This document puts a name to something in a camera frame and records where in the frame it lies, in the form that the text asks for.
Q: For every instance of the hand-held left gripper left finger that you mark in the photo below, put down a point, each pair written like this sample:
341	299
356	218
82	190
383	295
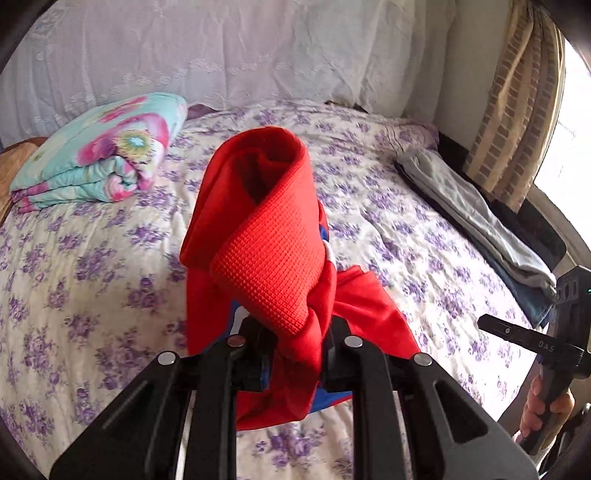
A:
217	392

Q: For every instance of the folded grey clothes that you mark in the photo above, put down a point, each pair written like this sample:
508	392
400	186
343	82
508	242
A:
531	302

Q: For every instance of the white lace curtain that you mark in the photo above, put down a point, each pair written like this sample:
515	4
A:
231	55

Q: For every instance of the purple cloth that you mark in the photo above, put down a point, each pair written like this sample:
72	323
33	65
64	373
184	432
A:
415	134

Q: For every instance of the purple floral bedspread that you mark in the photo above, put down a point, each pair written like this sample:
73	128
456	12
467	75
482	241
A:
92	277

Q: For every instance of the folded floral blanket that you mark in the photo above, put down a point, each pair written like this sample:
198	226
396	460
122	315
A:
92	147

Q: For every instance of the person's right hand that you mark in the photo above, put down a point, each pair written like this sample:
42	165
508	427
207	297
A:
535	422

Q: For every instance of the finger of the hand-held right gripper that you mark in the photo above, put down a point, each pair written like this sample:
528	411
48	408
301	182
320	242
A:
517	337

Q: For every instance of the beige striped curtain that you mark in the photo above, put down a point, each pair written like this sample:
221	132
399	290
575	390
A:
512	115

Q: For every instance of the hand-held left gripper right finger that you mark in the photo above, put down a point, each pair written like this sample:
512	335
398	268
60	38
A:
374	406

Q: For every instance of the grey pants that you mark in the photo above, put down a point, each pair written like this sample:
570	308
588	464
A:
485	217

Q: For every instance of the brown pillow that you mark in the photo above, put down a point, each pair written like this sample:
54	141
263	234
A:
14	161

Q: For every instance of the red pants with blue panel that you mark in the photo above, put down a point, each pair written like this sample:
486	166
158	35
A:
263	258

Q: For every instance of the window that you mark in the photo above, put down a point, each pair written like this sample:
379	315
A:
568	138

